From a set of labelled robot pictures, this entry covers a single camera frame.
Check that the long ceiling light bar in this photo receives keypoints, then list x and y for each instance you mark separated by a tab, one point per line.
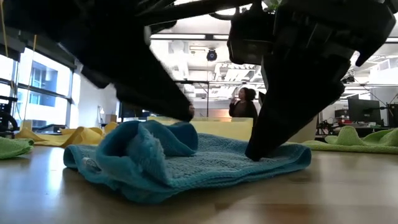
186	36

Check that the lime green microfiber towel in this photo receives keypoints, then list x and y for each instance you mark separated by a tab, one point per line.
348	140

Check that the blue microfiber towel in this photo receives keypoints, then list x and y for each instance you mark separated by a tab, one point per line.
202	174

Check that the grass green microfiber towel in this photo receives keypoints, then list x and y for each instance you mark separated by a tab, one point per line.
12	147

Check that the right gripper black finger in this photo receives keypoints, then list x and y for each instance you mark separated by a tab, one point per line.
289	109

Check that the brown cardboard box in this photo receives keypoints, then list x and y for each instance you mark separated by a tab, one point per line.
111	119

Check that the black computer monitor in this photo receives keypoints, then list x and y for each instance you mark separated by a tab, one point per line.
363	110
393	115
130	112

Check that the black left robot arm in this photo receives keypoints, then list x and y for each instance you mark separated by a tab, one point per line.
31	18

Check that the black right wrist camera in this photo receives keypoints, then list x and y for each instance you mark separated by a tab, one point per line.
248	40

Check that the black wheeled equipment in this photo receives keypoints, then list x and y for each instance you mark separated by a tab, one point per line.
7	98

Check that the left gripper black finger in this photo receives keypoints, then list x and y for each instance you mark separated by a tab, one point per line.
155	96

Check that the person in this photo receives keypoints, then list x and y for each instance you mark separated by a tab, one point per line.
244	109

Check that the large office window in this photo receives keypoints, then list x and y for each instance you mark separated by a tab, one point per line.
46	77

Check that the yellow microfiber towel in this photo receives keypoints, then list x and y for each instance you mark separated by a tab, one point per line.
77	137

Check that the yellow translucent plastic bin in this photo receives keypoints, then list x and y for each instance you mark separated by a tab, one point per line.
224	129

